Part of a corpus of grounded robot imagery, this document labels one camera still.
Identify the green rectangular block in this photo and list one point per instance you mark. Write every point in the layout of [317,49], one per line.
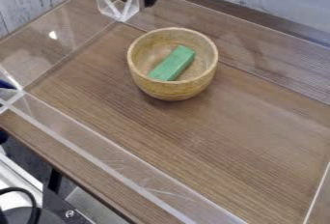
[174,64]

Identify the brown wooden bowl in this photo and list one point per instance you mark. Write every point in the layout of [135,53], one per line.
[150,49]

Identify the clear acrylic front barrier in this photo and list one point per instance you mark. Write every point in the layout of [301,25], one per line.
[147,196]

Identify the black table leg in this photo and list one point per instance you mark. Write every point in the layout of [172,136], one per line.
[55,181]

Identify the clear acrylic corner bracket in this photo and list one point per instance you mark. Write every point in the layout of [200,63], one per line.
[119,10]

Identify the grey metal base plate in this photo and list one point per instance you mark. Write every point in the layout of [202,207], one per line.
[63,209]

